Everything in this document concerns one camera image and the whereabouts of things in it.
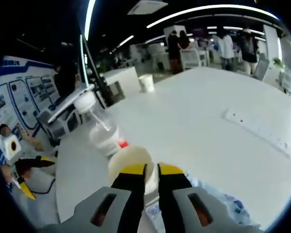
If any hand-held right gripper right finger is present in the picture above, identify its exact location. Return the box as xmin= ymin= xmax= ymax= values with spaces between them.
xmin=156 ymin=162 xmax=261 ymax=233

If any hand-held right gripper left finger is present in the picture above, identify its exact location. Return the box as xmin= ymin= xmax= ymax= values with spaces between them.
xmin=42 ymin=163 xmax=148 ymax=233

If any white paper cup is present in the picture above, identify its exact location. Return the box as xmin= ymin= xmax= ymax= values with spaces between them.
xmin=138 ymin=74 xmax=155 ymax=93
xmin=108 ymin=145 xmax=161 ymax=195

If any packet with blue round pad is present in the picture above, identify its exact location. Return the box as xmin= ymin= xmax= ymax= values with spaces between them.
xmin=145 ymin=171 xmax=253 ymax=228

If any clear plastic bottle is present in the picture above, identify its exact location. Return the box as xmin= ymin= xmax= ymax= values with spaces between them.
xmin=74 ymin=93 xmax=131 ymax=158

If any person's left hand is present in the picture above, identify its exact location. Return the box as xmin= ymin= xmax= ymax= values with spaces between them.
xmin=0 ymin=166 xmax=17 ymax=187

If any white black office chair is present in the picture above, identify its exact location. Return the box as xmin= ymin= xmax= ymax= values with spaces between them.
xmin=38 ymin=106 xmax=84 ymax=146

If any white table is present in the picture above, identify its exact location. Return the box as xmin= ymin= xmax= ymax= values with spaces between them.
xmin=55 ymin=67 xmax=291 ymax=231

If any white inset power strip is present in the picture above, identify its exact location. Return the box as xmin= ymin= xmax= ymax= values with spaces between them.
xmin=223 ymin=108 xmax=291 ymax=160

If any white low cabinet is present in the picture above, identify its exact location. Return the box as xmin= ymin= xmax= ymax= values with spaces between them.
xmin=103 ymin=67 xmax=142 ymax=98

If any white mesh office chair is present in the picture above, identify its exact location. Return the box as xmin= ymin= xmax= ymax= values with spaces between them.
xmin=180 ymin=48 xmax=202 ymax=70

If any short ceiling light strip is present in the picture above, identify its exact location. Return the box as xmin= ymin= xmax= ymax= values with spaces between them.
xmin=83 ymin=0 xmax=97 ymax=41

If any green potted plant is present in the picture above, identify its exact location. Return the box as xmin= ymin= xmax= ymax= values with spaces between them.
xmin=273 ymin=57 xmax=286 ymax=70

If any long curved ceiling light strip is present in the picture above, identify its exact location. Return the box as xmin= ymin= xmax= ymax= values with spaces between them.
xmin=146 ymin=4 xmax=280 ymax=29

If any ceiling air vent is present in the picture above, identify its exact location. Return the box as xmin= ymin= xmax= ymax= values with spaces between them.
xmin=127 ymin=0 xmax=169 ymax=16

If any blue white wall display board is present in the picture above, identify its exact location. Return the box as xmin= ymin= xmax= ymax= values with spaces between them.
xmin=0 ymin=55 xmax=62 ymax=133

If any glass partition frame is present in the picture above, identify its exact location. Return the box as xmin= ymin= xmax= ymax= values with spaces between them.
xmin=79 ymin=33 xmax=113 ymax=109

